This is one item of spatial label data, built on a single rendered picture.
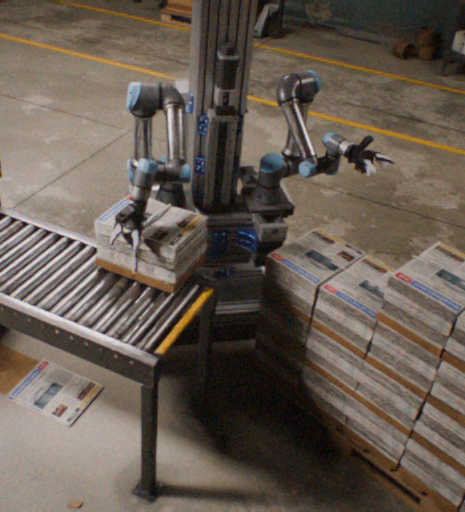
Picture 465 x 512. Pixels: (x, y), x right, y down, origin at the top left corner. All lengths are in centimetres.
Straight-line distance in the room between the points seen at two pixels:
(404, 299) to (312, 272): 48
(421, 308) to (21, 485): 183
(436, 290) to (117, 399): 166
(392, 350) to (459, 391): 30
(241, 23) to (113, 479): 210
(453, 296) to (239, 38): 147
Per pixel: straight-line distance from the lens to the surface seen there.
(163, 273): 250
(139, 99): 271
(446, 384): 253
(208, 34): 294
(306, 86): 298
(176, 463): 298
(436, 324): 241
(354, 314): 260
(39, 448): 308
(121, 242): 254
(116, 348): 232
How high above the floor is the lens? 243
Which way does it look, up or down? 36 degrees down
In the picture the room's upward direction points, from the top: 6 degrees clockwise
